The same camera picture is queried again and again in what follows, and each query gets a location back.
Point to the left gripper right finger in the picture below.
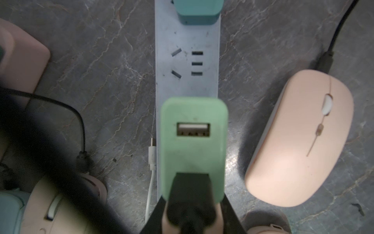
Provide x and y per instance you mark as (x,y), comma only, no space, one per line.
(232,225)

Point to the green charger on blue strip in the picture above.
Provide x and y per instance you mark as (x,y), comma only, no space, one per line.
(193,139)

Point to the pink mouse front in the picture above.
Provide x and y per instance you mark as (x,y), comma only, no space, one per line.
(270,229)

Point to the peach mouse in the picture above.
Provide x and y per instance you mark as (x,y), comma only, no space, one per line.
(302,141)

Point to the pink mouse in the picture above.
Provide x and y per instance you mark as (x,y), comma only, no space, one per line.
(270,229)
(50,212)

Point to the pink mouse left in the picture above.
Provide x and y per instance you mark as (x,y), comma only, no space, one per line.
(50,212)

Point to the teal charger on blue strip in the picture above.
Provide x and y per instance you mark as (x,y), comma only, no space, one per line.
(198,12)

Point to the light blue power strip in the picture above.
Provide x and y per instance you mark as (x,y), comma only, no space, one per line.
(186,58)

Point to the pink power strip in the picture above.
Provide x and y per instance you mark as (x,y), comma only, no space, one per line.
(23,58)

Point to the blue mouse right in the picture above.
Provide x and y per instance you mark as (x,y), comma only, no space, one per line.
(13,204)

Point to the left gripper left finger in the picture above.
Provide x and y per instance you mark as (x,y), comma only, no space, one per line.
(154,223)

